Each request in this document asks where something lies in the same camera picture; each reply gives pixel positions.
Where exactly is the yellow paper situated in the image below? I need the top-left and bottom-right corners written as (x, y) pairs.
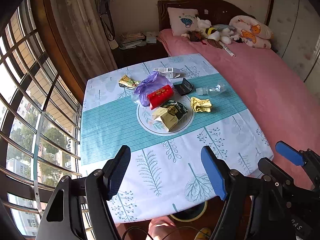
top-left (190, 97), bottom-right (212, 113)

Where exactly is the green gold chocolate wrapper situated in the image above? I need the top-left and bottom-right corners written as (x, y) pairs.
top-left (152, 100), bottom-right (188, 132)

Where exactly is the red gold paper box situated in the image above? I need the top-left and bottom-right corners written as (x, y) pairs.
top-left (147, 85), bottom-right (174, 110)

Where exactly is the green yellow snack wrapper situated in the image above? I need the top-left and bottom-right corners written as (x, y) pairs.
top-left (118, 75), bottom-right (140, 89)

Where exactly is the black Talopn card box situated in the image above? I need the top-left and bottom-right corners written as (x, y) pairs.
top-left (174, 78), bottom-right (194, 96)

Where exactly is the purple plastic bag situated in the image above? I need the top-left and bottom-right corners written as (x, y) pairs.
top-left (131, 71), bottom-right (173, 107)

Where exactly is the yellow-rimmed blue trash bin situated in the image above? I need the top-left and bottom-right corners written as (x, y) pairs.
top-left (170, 201), bottom-right (208, 223)

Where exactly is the yellow slipper right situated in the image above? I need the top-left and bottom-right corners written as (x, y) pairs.
top-left (194, 228), bottom-right (212, 240)

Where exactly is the pink trousers leg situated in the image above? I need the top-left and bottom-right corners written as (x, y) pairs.
top-left (146, 216), bottom-right (181, 239)

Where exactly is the pink bed sheet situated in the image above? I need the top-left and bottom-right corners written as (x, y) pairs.
top-left (157, 28), bottom-right (320, 190)

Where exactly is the clear plastic bottle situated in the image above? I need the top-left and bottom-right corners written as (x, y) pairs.
top-left (196, 83), bottom-right (227, 96)

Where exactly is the leaf-patterned white teal tablecloth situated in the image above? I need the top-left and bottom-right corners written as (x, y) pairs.
top-left (80, 54), bottom-right (273, 223)

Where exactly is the barred window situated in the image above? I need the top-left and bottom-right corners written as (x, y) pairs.
top-left (1, 0), bottom-right (82, 239)

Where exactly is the white red tube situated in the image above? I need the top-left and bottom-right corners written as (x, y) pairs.
top-left (219, 41), bottom-right (235, 57)

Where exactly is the white grey carton box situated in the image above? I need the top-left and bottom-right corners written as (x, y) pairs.
top-left (153, 67), bottom-right (181, 79)

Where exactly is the dark nightstand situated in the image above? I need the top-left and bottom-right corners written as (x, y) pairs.
top-left (112, 41), bottom-right (168, 68)

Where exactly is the folded bear-print blanket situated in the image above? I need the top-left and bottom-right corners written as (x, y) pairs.
top-left (229, 15), bottom-right (273, 49)

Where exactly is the white plush toy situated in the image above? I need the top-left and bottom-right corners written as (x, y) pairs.
top-left (197, 17), bottom-right (240, 44)

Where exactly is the bee plush toy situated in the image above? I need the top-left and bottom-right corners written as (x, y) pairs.
top-left (204, 27), bottom-right (220, 42)

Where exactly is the white wardrobe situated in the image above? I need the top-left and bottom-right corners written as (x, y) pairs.
top-left (269, 0), bottom-right (320, 98)

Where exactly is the stack of papers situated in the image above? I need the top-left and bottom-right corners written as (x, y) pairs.
top-left (119, 32), bottom-right (146, 49)

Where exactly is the brown plush toy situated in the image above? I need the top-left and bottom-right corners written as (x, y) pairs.
top-left (181, 31), bottom-right (223, 49)

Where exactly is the tissue box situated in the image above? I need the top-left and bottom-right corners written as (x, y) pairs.
top-left (144, 31), bottom-right (159, 44)

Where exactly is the dark wooden headboard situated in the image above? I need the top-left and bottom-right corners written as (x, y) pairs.
top-left (157, 0), bottom-right (255, 31)

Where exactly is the white pillow with blue print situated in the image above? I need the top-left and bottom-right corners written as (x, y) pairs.
top-left (168, 7), bottom-right (198, 36)

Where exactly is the hanging bag on hook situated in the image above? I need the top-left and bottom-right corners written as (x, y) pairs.
top-left (95, 0), bottom-right (118, 50)

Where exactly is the beige lace curtain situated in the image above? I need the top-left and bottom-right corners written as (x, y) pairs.
top-left (50, 0), bottom-right (117, 83)

